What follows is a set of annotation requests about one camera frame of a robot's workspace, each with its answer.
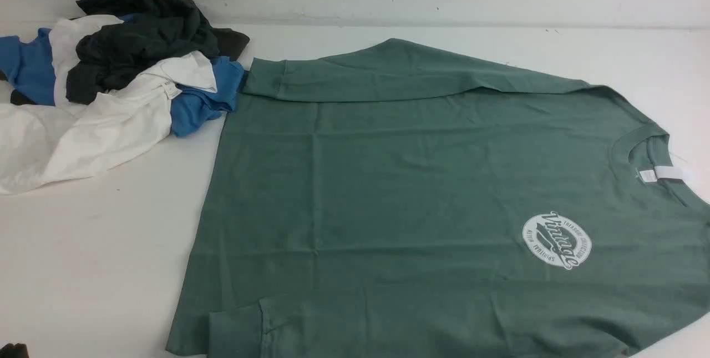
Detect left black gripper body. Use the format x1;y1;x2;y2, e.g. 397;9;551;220
0;343;29;358

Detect green long sleeve shirt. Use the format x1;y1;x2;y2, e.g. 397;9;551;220
166;39;709;357

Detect white shirt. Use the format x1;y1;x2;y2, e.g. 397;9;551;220
0;14;218;196

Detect blue shirt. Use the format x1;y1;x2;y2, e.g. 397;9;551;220
1;28;250;138

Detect dark grey shirt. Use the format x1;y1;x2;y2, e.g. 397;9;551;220
9;0;250;106

